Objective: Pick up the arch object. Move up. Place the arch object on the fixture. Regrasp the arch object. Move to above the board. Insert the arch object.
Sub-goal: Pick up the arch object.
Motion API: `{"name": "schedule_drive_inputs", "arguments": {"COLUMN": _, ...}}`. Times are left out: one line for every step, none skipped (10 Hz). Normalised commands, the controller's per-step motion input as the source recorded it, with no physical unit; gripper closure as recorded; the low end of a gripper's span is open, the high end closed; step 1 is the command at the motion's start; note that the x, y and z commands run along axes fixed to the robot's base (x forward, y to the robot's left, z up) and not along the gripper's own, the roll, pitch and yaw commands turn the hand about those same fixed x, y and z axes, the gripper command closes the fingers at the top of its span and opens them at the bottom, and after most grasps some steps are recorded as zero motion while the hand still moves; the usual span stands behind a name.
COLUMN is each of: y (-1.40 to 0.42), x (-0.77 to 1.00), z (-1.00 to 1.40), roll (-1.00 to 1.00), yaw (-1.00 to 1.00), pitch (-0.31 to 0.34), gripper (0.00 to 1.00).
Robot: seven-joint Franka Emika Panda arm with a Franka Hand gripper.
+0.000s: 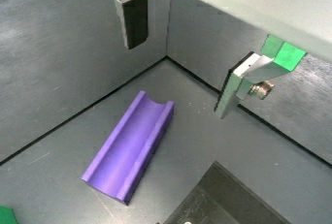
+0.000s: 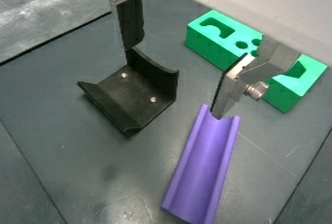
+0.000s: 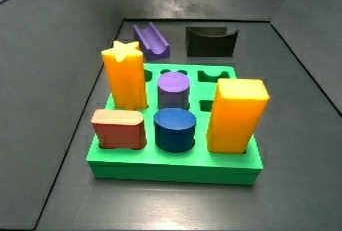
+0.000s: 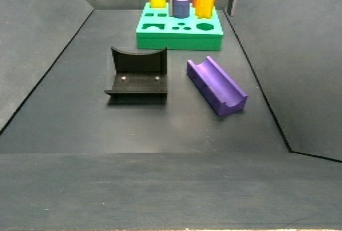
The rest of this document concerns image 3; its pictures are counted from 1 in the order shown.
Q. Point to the yellow square prism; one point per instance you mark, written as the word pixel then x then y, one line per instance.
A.
pixel 239 104

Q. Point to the red block with tan top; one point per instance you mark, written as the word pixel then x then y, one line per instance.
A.
pixel 119 128

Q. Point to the green shape sorter base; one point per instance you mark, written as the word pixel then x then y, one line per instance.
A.
pixel 195 165

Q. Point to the black curved fixture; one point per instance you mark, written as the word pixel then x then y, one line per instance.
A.
pixel 210 41

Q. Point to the purple arch block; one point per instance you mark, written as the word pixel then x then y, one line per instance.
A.
pixel 153 44

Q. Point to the blue cylinder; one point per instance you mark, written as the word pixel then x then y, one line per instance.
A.
pixel 174 129

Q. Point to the purple cylinder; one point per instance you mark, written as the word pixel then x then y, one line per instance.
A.
pixel 172 90

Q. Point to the yellow star prism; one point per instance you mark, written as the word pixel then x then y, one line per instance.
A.
pixel 124 67

